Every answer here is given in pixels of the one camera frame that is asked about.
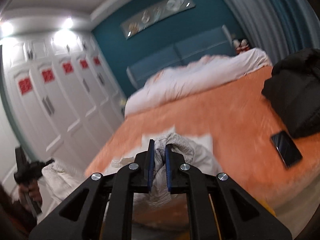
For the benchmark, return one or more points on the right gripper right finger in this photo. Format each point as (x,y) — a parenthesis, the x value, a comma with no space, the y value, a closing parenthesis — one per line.
(176,181)

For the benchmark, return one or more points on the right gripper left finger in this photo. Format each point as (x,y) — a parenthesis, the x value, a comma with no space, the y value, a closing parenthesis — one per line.
(143,176)

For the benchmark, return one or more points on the white quilted jacket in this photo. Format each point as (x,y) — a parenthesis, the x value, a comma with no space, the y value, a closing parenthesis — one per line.
(157,209)

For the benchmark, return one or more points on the person's left hand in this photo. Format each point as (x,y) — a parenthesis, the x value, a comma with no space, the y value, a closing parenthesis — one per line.
(32,190)

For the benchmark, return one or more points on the white wardrobe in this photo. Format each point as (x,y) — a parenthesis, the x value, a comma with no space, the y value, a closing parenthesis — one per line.
(63,96)

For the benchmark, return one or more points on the orange bed blanket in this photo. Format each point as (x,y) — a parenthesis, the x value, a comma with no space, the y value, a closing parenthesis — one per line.
(241,122)

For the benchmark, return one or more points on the pink white duvet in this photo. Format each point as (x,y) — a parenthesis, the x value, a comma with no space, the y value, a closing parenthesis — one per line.
(174,83)

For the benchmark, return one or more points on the black smartphone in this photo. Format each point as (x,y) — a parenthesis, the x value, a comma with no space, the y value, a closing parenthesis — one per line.
(286,148)

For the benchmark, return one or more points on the blue upholstered headboard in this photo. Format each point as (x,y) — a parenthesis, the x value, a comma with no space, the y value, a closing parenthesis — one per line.
(217,41)

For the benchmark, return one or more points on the black jacket on bed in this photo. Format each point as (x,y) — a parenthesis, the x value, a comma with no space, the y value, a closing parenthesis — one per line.
(293,92)

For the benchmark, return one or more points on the plush toy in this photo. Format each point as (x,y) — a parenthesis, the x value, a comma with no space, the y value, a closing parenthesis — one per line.
(241,46)

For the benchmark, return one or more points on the wall picture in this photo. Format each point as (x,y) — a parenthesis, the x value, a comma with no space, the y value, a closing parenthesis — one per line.
(153,14)

